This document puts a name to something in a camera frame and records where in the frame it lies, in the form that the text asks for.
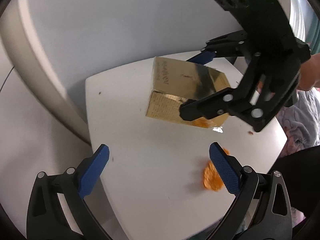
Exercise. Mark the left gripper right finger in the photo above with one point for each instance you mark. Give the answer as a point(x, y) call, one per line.
point(261, 208)

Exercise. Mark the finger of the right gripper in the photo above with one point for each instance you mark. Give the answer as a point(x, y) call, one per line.
point(211, 106)
point(202, 58)

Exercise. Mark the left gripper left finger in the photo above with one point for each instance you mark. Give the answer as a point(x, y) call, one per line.
point(45, 216)

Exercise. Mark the gold box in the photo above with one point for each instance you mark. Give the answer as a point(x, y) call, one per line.
point(175, 82)

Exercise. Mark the person's right hand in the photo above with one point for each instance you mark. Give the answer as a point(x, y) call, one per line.
point(310, 73)

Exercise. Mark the white nightstand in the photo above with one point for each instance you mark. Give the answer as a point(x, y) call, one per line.
point(153, 179)

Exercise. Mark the white door frame trim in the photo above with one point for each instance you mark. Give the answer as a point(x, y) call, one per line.
point(27, 54)

